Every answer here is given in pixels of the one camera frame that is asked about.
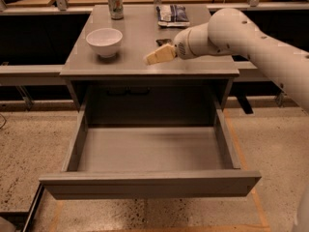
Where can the white ceramic bowl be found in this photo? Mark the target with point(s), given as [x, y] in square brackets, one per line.
[105, 42]

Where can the green soda can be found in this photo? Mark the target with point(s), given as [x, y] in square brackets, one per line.
[116, 9]

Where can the dark rxbar chocolate wrapper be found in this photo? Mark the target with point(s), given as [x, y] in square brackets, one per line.
[161, 42]

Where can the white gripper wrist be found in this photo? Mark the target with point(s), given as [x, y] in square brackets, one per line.
[182, 47]

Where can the blue white chip bag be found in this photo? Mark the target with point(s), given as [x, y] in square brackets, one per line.
[172, 16]

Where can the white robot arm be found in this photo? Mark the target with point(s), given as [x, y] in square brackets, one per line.
[230, 31]

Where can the grey cabinet desk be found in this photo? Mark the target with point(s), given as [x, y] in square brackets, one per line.
[122, 91]

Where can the grey open top drawer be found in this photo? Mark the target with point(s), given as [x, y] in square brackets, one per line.
[130, 149]

